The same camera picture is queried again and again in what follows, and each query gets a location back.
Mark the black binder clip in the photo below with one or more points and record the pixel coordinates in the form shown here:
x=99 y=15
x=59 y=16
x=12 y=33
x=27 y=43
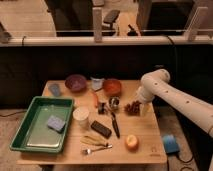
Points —
x=101 y=108

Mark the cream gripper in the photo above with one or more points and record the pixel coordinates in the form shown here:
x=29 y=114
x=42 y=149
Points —
x=144 y=108

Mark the orange carrot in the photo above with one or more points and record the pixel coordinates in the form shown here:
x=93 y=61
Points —
x=95 y=99

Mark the small blue cup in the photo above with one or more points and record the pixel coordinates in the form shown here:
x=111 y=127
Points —
x=54 y=89

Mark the white paper cup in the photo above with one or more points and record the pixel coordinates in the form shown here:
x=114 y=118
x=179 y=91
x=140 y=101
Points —
x=81 y=115

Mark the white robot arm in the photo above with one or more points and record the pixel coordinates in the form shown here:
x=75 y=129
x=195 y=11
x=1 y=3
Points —
x=156 y=83

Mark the orange fruit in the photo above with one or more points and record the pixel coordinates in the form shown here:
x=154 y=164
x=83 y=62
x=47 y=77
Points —
x=131 y=142

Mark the silver fork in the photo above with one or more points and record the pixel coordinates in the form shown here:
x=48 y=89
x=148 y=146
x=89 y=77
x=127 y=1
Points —
x=90 y=151

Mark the black rectangular block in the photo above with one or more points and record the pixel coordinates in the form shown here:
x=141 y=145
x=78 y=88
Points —
x=101 y=129

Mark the black handled knife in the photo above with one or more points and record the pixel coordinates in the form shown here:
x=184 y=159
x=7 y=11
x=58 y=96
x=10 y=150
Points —
x=115 y=125

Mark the blue sponge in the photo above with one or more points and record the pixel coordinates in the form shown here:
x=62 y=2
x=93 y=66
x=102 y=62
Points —
x=55 y=123

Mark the orange bowl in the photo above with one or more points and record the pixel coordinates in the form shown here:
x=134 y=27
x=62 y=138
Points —
x=112 y=87

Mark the purple bowl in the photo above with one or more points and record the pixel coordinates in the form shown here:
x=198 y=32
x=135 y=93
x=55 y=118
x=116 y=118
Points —
x=76 y=83

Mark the wooden table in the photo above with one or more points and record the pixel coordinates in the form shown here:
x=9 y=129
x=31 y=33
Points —
x=145 y=128

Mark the blue object on floor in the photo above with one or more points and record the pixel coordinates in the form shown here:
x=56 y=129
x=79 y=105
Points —
x=170 y=144

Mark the green plastic tray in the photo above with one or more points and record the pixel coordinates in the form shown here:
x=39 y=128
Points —
x=33 y=134

